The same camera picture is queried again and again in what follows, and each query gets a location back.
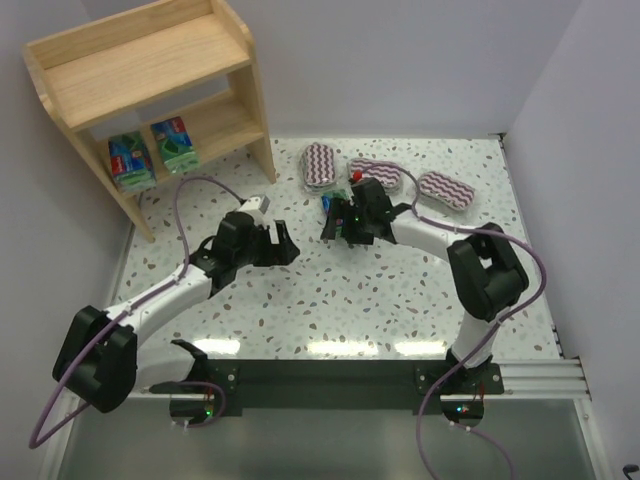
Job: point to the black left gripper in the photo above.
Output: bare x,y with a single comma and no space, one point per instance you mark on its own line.
270,245

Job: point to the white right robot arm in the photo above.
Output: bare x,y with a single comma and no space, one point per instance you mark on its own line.
487,274

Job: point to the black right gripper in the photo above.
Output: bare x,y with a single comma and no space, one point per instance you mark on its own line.
347,228

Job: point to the wooden three-tier shelf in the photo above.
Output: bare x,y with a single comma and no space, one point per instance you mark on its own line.
105,68

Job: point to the aluminium frame rail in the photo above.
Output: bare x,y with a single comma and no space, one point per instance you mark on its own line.
561,379

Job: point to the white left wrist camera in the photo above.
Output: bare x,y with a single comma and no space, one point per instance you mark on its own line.
257,207

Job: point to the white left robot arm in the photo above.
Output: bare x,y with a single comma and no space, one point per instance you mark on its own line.
98,358

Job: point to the purple wavy sponge pack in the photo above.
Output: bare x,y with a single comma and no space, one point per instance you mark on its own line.
318,167
447,190
386,172

